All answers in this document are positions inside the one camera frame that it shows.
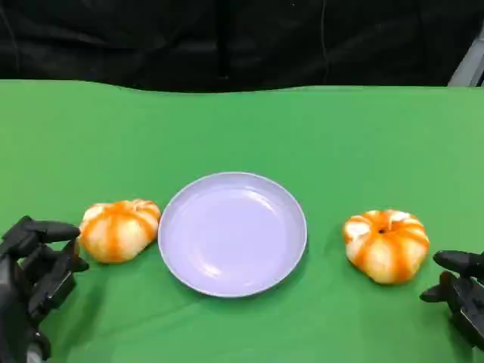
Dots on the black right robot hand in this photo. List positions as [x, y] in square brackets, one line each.
[469, 298]

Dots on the green table cloth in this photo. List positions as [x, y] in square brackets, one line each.
[242, 128]

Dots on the black drape cloth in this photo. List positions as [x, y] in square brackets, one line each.
[151, 41]

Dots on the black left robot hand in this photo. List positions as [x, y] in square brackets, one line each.
[22, 272]

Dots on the orange white toy bread roll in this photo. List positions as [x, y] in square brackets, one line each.
[119, 232]
[387, 249]

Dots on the grey metal frame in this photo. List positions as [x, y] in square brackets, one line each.
[470, 64]

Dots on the lilac plate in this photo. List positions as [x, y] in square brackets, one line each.
[232, 236]

